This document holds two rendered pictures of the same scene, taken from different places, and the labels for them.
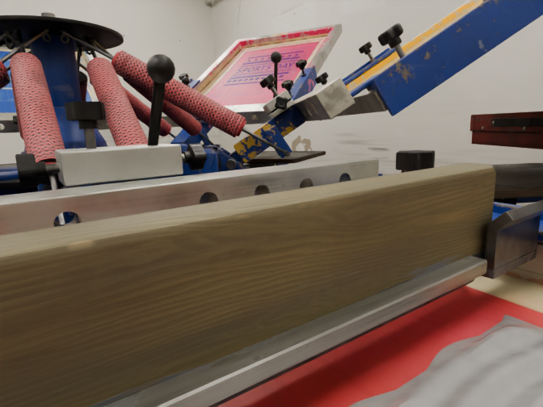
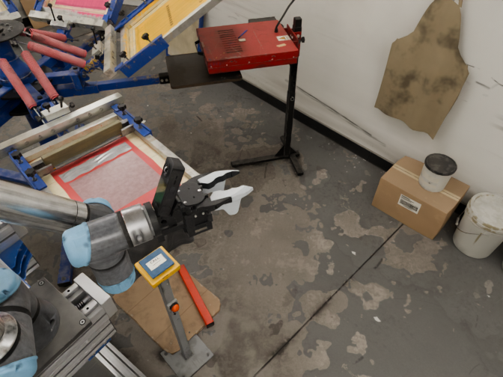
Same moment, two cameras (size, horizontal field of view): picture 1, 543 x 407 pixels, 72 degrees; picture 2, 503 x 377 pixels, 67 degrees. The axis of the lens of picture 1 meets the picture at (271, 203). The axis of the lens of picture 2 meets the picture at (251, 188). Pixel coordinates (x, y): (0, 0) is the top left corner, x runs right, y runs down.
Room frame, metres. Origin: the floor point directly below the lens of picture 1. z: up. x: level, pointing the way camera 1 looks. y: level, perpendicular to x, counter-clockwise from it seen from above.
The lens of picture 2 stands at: (-1.39, -0.54, 2.24)
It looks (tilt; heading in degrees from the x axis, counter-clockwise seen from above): 47 degrees down; 350
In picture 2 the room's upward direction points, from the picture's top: straight up
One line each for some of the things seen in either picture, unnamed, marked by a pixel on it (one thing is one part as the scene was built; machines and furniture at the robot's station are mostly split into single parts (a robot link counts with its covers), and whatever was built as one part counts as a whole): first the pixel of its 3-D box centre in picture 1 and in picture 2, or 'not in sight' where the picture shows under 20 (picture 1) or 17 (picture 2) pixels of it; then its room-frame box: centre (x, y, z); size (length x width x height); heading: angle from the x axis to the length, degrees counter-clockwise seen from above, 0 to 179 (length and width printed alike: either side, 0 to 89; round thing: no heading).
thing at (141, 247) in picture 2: not in sight; (153, 238); (-0.24, -0.27, 0.74); 0.45 x 0.03 x 0.43; 124
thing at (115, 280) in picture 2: not in sight; (111, 261); (-0.91, -0.33, 1.56); 0.11 x 0.08 x 0.11; 17
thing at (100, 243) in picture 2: not in sight; (98, 240); (-0.93, -0.33, 1.65); 0.11 x 0.08 x 0.09; 107
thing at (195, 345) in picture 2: not in sight; (174, 317); (-0.53, -0.32, 0.48); 0.22 x 0.22 x 0.96; 34
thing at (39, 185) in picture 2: not in sight; (30, 175); (0.05, 0.25, 0.98); 0.30 x 0.05 x 0.07; 34
